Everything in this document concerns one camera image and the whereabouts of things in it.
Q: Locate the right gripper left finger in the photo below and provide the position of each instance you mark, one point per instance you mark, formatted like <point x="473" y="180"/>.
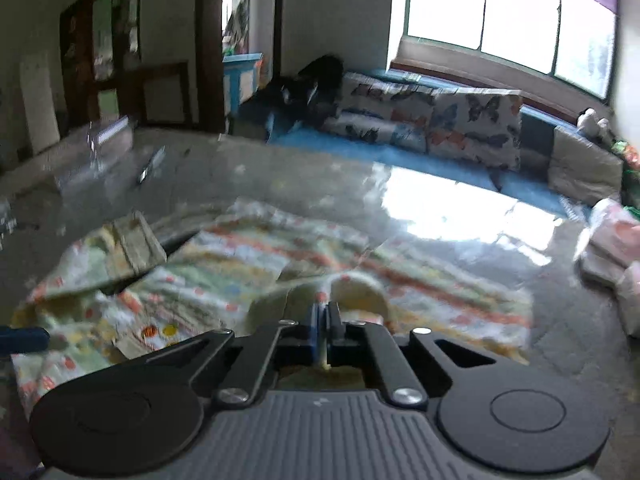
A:
<point x="259" y="358"/>

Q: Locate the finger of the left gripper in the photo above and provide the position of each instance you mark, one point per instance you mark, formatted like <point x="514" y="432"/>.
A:
<point x="23" y="340"/>

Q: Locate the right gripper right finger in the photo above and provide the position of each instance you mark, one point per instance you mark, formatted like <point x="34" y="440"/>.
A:
<point x="371" y="349"/>

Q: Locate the colourful patterned garment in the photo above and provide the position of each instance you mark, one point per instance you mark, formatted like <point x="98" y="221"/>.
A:
<point x="132" y="287"/>

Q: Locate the clear plastic container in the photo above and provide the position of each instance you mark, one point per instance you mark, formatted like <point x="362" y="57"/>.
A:
<point x="108" y="142"/>

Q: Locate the white small fridge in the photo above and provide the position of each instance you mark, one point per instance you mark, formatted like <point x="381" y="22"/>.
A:
<point x="38" y="102"/>

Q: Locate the black marker pen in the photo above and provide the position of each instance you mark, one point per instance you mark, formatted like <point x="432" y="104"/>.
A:
<point x="153" y="163"/>

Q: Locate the tissue pack near white card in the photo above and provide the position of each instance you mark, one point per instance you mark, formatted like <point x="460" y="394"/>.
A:
<point x="628" y="298"/>

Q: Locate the pink tissue pack behind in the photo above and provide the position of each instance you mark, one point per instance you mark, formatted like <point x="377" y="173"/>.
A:
<point x="612" y="243"/>

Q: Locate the blue sofa bench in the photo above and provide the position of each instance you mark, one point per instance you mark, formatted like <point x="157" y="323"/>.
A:
<point x="281" y="126"/>

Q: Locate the butterfly print cushion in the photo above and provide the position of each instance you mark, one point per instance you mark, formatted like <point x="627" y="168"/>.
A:
<point x="478" y="125"/>

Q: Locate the butterfly print folded blanket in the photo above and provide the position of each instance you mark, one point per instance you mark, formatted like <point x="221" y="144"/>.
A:
<point x="379" y="112"/>

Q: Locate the grey sofa cushion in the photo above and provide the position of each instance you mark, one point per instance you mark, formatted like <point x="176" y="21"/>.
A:
<point x="580" y="170"/>

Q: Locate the black bag on sofa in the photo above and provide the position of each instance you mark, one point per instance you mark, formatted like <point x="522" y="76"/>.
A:
<point x="298" y="96"/>

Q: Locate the blue white cabinet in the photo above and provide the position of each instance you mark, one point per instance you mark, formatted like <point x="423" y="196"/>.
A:
<point x="241" y="79"/>

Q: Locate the white plush toy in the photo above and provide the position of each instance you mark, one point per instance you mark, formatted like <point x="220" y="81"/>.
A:
<point x="595" y="129"/>

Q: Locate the window with green frame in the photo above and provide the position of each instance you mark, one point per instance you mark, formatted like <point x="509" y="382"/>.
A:
<point x="573" y="40"/>

